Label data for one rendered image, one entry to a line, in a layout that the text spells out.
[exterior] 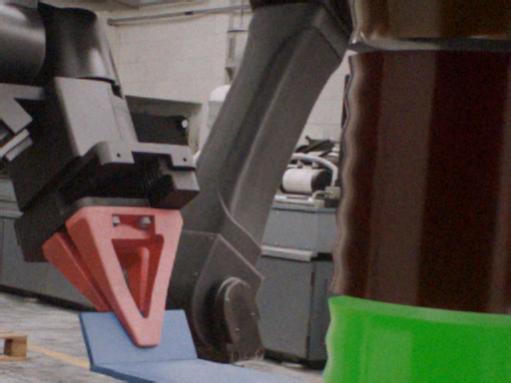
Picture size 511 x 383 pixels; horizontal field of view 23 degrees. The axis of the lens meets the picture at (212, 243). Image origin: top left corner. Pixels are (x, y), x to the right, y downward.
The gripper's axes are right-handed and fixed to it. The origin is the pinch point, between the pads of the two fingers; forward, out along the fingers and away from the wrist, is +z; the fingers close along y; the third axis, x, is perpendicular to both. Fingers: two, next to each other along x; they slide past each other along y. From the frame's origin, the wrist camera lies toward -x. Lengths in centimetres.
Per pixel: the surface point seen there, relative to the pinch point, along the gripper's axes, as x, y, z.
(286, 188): 511, -454, -273
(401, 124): -29, 42, 14
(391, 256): -29, 41, 15
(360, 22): -28, 42, 12
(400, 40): -28, 42, 13
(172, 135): 561, -596, -397
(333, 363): -28, 39, 16
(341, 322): -28, 40, 16
